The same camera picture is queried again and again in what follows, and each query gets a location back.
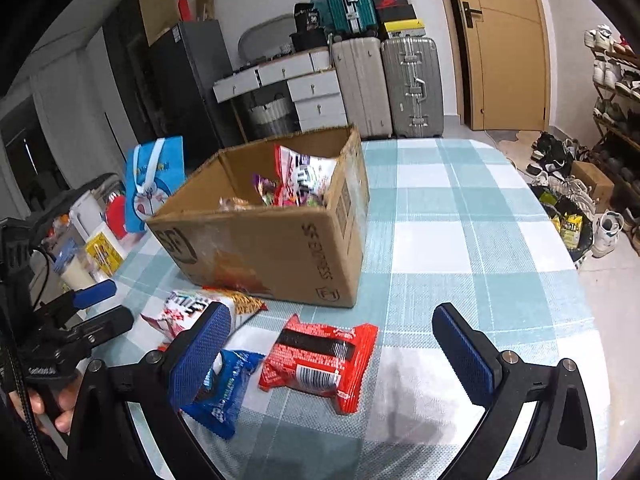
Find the stack of shoe boxes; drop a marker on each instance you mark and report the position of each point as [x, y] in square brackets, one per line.
[397, 19]

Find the small white noodle snack bag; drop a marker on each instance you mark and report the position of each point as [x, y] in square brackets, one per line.
[182, 308]

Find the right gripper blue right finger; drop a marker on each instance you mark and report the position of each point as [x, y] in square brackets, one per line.
[470, 353]

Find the wooden shoe rack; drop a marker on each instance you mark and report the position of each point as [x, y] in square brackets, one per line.
[615, 77]

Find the wooden door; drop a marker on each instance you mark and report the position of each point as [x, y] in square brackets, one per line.
[503, 63]

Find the person's left hand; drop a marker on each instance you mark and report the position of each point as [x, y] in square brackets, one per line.
[55, 398]

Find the brown cardboard box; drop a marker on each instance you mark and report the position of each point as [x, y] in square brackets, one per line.
[220, 234]

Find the purple snack bag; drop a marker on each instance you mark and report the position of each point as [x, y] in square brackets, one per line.
[266, 189]

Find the large white noodle snack bag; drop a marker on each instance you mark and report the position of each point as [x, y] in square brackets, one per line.
[303, 179]

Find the small cardboard box on floor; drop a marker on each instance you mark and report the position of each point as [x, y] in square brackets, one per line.
[600, 187]

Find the blue Doraemon gift bag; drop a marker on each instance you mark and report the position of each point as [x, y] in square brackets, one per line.
[153, 172]

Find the woven laundry basket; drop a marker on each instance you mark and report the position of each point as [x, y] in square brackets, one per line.
[275, 118]

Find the yellow labelled white box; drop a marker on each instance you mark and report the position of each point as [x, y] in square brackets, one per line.
[105, 249]

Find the dark grey refrigerator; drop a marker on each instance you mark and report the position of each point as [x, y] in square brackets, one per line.
[187, 61]

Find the red black snack packet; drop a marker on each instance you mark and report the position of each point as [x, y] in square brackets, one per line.
[321, 360]

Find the white drawer desk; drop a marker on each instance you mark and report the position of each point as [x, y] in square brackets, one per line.
[308, 79]

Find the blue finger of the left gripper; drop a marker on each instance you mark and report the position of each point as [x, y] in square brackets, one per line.
[104, 327]
[88, 297]

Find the black trash bin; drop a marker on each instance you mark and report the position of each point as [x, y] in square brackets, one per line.
[572, 223]

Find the silver suitcase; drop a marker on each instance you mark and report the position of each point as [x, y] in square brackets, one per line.
[414, 86]

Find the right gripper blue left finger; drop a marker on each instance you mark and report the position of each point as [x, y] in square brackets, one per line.
[193, 351]

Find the beige suitcase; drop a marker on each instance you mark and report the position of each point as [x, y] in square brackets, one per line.
[360, 73]

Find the blue Oreo packet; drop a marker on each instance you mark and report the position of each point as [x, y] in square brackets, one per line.
[217, 404]

